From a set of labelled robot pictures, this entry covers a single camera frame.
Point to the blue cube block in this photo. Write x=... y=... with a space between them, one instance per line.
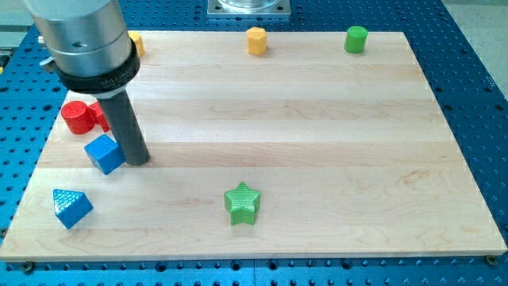
x=105 y=154

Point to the yellow block behind arm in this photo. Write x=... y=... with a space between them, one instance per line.
x=136 y=37

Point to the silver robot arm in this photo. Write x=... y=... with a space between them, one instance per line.
x=88 y=40

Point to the blue triangle block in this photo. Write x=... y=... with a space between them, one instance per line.
x=70 y=206

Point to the light wooden board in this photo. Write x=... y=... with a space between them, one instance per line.
x=351 y=153

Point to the green star block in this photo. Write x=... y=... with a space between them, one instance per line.
x=242 y=204

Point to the yellow octagon block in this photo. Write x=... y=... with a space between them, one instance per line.
x=256 y=41

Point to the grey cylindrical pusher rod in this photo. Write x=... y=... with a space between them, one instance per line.
x=125 y=128

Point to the green cylinder block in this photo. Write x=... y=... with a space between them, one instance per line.
x=355 y=39

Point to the red angular block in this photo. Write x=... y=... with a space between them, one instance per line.
x=98 y=116

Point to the red cylinder block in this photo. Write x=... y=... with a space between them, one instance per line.
x=77 y=117

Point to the board clamp screw left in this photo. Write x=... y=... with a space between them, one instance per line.
x=27 y=267

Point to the board clamp screw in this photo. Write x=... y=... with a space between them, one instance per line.
x=491 y=260
x=27 y=267

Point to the board clamp screw right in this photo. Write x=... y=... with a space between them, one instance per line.
x=491 y=260

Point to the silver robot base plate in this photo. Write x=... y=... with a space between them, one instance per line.
x=248 y=7

